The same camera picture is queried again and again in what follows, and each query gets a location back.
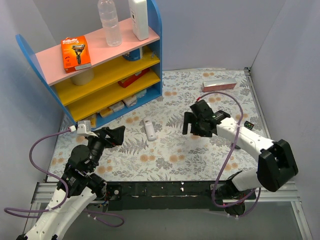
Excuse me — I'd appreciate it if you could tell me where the red flat box on shelf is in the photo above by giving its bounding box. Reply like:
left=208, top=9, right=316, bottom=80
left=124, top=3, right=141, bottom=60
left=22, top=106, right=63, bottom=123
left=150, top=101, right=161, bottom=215
left=117, top=68, right=150, bottom=88

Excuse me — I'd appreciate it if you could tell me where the blue shelf unit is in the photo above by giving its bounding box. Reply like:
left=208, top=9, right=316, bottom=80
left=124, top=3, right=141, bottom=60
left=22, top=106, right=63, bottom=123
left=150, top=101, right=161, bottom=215
left=15, top=0, right=163, bottom=123

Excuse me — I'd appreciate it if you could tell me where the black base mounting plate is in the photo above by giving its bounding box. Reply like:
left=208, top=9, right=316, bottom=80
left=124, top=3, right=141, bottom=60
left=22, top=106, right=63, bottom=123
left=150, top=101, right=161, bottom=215
left=99, top=179, right=258, bottom=212

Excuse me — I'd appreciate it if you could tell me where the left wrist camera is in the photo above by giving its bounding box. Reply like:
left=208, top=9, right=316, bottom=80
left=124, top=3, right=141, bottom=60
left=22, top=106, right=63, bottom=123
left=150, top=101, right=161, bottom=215
left=68, top=120, right=98, bottom=137

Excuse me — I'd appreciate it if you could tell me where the beige cylindrical container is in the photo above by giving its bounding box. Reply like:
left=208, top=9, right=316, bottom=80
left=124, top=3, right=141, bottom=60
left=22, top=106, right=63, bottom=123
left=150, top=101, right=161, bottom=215
left=70, top=68, right=94, bottom=86

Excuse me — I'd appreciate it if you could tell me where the white orange soap pack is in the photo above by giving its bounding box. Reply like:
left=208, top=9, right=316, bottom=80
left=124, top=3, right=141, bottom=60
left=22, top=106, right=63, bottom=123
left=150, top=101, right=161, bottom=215
left=122, top=94, right=138, bottom=108

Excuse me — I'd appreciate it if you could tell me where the orange razor box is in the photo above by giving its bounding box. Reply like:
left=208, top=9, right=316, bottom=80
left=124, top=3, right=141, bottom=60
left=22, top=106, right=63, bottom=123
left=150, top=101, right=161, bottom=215
left=60, top=35, right=92, bottom=74

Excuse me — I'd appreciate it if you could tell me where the clear plastic water bottle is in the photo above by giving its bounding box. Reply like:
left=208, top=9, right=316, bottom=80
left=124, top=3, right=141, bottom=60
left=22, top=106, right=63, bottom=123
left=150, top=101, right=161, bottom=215
left=97, top=0, right=122, bottom=47

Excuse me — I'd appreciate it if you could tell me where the aluminium table edge rail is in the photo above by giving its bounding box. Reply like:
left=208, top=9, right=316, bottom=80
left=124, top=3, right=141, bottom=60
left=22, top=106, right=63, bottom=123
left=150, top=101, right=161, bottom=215
left=243, top=67, right=272, bottom=139

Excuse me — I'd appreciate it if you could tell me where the white remote control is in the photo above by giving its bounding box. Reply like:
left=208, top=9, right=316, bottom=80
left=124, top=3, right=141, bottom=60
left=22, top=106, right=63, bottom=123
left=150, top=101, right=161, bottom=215
left=143, top=117, right=157, bottom=142

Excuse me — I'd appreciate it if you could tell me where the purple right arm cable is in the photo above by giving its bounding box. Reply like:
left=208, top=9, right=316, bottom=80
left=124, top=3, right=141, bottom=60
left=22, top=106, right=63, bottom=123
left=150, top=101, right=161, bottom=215
left=196, top=91, right=262, bottom=218

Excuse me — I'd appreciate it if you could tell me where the blue white cylindrical can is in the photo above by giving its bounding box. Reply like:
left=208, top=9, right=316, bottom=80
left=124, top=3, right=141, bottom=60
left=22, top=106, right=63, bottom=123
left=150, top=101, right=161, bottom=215
left=122, top=47, right=143, bottom=62

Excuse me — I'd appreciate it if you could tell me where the yellow pack on shelf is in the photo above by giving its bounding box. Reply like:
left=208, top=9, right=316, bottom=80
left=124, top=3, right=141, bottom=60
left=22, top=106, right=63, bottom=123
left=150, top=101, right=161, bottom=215
left=99, top=107, right=114, bottom=118

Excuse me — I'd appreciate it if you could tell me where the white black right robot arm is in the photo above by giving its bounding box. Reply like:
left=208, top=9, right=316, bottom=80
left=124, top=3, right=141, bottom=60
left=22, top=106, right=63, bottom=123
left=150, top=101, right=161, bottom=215
left=182, top=100, right=299, bottom=199

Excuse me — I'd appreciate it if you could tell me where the black TV remote control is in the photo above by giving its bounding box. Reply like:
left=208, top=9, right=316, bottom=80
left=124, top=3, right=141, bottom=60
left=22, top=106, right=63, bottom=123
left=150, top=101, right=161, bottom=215
left=244, top=121, right=255, bottom=130

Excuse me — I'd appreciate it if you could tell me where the teal soap pack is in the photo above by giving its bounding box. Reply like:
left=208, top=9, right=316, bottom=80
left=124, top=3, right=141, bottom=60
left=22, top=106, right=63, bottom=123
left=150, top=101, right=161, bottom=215
left=135, top=88, right=147, bottom=99

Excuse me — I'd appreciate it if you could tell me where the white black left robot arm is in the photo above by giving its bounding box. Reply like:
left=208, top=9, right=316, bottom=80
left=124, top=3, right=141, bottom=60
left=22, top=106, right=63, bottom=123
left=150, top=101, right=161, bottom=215
left=17, top=120, right=126, bottom=240

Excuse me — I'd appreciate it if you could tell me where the red silver long box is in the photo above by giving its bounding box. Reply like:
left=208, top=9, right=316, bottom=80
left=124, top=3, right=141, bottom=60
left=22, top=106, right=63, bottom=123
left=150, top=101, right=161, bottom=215
left=201, top=78, right=237, bottom=93

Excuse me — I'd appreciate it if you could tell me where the white plastic bottle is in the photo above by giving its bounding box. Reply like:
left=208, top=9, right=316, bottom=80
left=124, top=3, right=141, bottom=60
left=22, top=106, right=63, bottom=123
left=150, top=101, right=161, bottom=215
left=128, top=0, right=149, bottom=41

